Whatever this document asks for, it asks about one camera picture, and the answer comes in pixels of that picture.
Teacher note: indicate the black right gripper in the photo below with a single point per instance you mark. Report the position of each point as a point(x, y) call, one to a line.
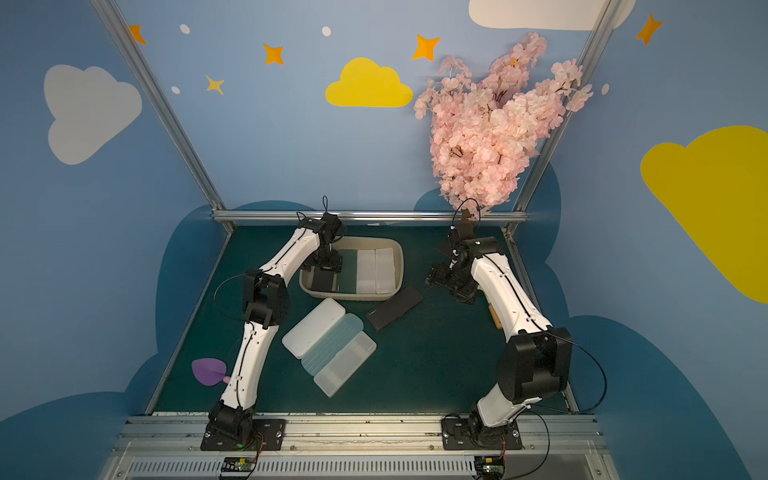
point(447, 278)

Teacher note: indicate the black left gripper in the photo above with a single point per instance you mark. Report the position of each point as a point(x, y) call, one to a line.
point(326, 264)

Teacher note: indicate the dark grey pencil case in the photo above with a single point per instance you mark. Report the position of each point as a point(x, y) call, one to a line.
point(394, 308)
point(324, 280)

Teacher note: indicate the frosted clear wide pencil case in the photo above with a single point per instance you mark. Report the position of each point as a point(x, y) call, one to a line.
point(345, 364)

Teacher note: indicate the green translucent pencil case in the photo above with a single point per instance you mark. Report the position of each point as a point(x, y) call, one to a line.
point(347, 277)

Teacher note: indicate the frosted clear slim pencil case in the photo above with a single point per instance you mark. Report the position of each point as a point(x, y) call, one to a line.
point(366, 272)

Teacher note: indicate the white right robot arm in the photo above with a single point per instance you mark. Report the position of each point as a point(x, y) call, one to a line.
point(535, 363)

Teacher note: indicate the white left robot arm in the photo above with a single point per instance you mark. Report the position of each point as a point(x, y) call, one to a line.
point(265, 303)

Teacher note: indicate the beige storage box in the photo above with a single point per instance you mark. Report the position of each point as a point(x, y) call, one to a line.
point(358, 243)

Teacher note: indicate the light teal ribbed pencil case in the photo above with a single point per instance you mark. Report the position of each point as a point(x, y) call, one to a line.
point(331, 343)

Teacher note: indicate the white rounded pencil case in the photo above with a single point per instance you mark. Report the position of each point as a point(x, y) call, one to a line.
point(312, 327)

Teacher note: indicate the pink cherry blossom tree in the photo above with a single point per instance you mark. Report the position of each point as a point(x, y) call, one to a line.
point(485, 133)

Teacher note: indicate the purple toy shovel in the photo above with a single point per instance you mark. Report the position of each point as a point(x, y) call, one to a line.
point(210, 371)

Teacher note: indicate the right controller board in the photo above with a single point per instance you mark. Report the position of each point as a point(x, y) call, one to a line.
point(488, 468)

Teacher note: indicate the controller board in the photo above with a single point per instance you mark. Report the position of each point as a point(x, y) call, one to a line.
point(237, 467)
point(488, 468)

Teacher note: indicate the left controller board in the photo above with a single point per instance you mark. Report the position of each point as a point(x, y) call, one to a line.
point(237, 467)

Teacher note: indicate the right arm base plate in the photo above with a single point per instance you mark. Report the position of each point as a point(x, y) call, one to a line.
point(465, 433)

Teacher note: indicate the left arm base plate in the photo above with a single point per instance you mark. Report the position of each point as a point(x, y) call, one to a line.
point(257, 434)

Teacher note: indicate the aluminium front rail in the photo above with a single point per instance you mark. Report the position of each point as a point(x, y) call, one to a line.
point(365, 446)

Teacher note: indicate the left aluminium frame post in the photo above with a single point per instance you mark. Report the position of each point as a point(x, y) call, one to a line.
point(116, 25)

